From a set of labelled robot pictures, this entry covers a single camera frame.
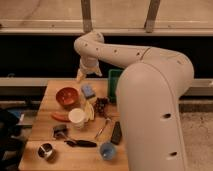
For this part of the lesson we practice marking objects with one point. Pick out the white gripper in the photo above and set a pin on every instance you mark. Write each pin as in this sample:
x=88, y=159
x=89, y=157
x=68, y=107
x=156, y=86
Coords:
x=88, y=66

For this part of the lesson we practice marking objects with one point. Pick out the blue sponge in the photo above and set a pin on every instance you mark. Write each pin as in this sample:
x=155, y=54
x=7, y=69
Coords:
x=87, y=91

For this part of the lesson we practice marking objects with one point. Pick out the red bowl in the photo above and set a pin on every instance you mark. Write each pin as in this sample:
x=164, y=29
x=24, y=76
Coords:
x=67, y=97

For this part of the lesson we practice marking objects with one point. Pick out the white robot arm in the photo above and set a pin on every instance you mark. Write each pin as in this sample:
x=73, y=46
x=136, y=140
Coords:
x=147, y=94

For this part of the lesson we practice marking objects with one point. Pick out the green plastic bin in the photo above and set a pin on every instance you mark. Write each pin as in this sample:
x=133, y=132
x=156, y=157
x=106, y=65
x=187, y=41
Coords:
x=113, y=77

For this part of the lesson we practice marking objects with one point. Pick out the yellow banana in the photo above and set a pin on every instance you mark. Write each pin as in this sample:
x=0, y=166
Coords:
x=89, y=110

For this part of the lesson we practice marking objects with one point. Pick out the white cup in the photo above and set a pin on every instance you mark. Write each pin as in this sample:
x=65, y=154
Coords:
x=77, y=117

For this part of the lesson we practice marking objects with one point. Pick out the orange carrot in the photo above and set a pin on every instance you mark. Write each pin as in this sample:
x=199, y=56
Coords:
x=59, y=117

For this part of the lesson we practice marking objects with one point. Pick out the metal spoon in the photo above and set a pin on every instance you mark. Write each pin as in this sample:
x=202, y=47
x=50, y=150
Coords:
x=107, y=121

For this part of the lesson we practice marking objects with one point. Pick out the black remote control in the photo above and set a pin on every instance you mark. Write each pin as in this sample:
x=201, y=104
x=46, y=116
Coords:
x=116, y=134

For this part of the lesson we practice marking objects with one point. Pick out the blue mug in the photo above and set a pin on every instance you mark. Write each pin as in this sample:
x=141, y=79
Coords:
x=107, y=151

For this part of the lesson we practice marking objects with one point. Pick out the silver metal cup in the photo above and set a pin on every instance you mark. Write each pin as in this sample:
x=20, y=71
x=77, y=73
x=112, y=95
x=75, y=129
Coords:
x=46, y=151

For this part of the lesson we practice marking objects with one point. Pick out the black bag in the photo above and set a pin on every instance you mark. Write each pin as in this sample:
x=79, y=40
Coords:
x=8, y=142

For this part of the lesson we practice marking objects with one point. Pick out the black handled tool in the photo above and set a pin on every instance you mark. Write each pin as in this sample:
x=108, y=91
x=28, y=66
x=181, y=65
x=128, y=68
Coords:
x=80, y=143

